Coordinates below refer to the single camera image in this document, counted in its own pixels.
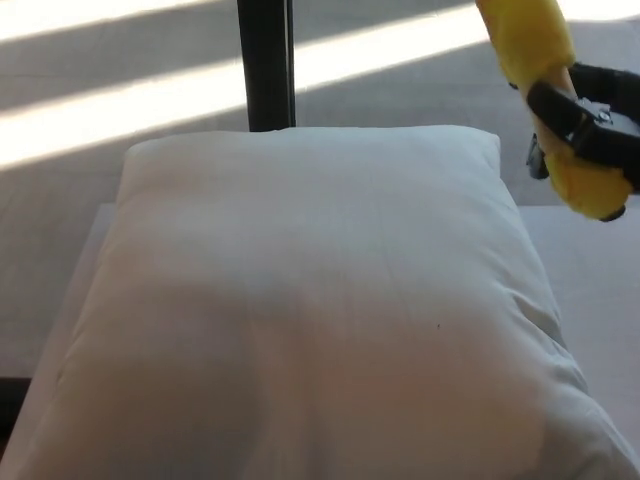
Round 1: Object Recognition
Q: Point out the claw hammer yellow handle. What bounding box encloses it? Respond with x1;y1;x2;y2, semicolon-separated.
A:
473;0;629;224

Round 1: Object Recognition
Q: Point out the white pillow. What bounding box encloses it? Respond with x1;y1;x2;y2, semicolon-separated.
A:
4;124;640;480

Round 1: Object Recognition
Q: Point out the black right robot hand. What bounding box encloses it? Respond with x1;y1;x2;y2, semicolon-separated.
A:
524;61;640;192

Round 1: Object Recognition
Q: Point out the black vertical post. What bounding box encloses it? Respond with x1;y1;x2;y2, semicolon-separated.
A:
235;0;299;134

